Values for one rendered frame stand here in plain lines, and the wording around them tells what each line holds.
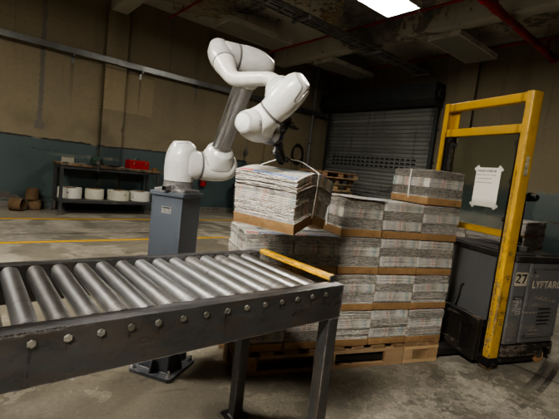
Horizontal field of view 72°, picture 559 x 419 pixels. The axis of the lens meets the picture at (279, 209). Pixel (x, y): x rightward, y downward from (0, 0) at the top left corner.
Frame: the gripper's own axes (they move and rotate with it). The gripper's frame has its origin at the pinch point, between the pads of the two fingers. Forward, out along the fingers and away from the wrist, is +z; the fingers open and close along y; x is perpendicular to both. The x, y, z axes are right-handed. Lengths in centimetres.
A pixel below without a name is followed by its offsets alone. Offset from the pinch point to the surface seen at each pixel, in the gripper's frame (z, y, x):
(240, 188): -18.0, 22.9, -10.9
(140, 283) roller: -67, 56, -9
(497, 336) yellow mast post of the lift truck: 143, 91, 104
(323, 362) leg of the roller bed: -22, 78, 37
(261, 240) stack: 32, 50, -23
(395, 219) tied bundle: 93, 26, 34
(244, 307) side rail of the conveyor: -58, 56, 22
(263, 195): -17.8, 24.3, -0.1
